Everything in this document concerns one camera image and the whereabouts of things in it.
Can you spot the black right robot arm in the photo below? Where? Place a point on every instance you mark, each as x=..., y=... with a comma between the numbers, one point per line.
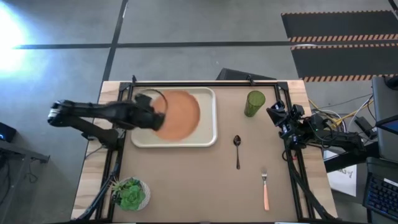
x=342, y=141

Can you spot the grey laptop lid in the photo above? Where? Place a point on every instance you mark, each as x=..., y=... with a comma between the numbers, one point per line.
x=385, y=102

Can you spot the black power adapter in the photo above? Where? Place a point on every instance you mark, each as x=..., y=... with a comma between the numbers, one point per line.
x=363, y=124

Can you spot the black round object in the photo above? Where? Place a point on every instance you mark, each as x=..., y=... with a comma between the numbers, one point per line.
x=392, y=82

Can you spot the black device with blue light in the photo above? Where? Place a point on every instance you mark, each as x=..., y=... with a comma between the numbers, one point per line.
x=6, y=132

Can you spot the white paper sign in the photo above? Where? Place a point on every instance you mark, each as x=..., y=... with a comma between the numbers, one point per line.
x=345, y=183

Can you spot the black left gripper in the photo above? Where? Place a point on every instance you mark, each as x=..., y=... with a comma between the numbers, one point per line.
x=142, y=112

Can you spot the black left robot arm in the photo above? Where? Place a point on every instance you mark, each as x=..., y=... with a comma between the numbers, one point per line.
x=93, y=109

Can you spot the black aluminium table frame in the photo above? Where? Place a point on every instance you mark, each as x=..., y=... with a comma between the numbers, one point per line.
x=202, y=84

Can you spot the black hazard-striped floor mat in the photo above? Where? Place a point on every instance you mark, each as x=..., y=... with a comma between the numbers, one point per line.
x=342, y=62
x=339, y=25

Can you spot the black desk beam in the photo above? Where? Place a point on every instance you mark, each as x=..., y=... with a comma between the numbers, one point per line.
x=348, y=160

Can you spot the green translucent plastic cup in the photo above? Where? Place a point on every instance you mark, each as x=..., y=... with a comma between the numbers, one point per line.
x=254, y=102

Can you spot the black backlit keyboard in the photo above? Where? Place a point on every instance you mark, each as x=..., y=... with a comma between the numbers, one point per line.
x=382, y=196

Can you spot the dark metal spoon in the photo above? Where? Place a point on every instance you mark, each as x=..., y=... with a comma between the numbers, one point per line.
x=237, y=140

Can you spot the blue lit screen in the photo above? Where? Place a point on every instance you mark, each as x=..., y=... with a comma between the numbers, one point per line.
x=391, y=126

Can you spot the beige plastic tray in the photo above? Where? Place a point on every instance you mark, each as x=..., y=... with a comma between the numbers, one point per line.
x=206, y=130

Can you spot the succulent plant in white pot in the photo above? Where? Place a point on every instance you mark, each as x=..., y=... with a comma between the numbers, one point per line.
x=132, y=197

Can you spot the black box behind table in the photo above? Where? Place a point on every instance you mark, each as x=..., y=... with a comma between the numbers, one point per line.
x=236, y=74

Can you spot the black frame clamp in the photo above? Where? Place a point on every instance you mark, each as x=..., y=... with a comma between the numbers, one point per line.
x=134, y=80
x=251, y=81

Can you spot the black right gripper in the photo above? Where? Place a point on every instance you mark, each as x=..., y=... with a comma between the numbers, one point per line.
x=290, y=124

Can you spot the brown table mat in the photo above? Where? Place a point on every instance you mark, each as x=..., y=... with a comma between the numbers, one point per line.
x=186, y=193

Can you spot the orange plastic plate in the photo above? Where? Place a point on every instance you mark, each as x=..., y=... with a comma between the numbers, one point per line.
x=183, y=115

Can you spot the grey metal stand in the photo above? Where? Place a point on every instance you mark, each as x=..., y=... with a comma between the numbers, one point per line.
x=18, y=151

